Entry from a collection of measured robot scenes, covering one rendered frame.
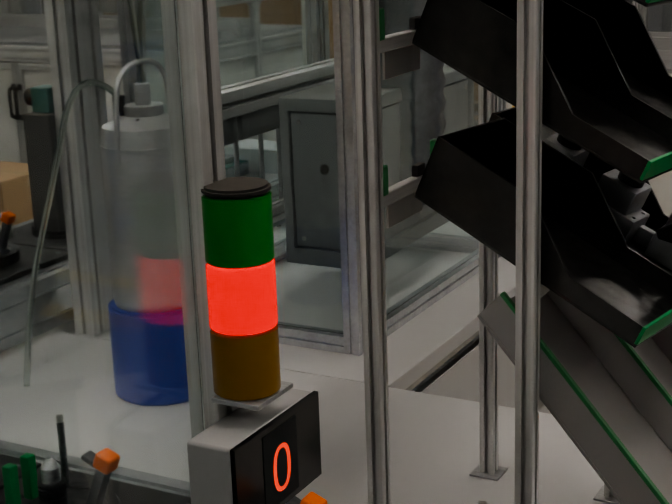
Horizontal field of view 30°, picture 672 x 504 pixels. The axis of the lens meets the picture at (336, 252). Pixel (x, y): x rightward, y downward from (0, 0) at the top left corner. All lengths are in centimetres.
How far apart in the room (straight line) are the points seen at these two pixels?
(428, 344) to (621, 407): 85
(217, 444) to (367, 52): 50
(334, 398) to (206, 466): 107
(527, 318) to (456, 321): 106
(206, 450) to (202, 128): 23
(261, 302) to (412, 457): 90
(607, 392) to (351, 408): 63
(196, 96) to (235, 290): 14
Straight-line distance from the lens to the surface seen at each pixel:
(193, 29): 87
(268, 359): 91
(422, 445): 180
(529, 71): 119
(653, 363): 151
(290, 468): 96
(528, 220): 122
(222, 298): 89
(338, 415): 191
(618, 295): 130
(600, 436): 129
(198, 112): 88
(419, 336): 223
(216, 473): 90
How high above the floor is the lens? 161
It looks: 16 degrees down
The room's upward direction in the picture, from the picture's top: 2 degrees counter-clockwise
